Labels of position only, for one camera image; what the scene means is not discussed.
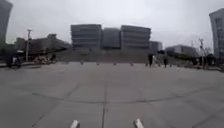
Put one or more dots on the person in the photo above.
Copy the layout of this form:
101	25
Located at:
150	59
165	61

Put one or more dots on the row of parked scooters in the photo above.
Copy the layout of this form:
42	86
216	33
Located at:
30	60

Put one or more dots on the grey concrete paved plaza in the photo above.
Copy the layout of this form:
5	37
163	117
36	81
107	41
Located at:
110	90

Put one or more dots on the robot's own part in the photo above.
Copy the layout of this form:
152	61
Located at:
74	124
138	123

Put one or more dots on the low grey building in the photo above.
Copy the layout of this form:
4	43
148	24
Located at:
181	50

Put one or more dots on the low dark building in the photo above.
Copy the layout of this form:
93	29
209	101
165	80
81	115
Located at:
46	44

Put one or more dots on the tall grey glass building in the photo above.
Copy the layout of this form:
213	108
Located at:
4	20

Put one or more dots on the wide grey concrete stairs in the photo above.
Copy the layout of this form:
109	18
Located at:
106	56

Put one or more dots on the small grey building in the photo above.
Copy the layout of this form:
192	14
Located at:
155	46

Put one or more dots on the lamp pole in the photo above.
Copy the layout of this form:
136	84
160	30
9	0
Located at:
28	43

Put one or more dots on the grey multi-storey block building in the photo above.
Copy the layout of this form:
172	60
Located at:
86	36

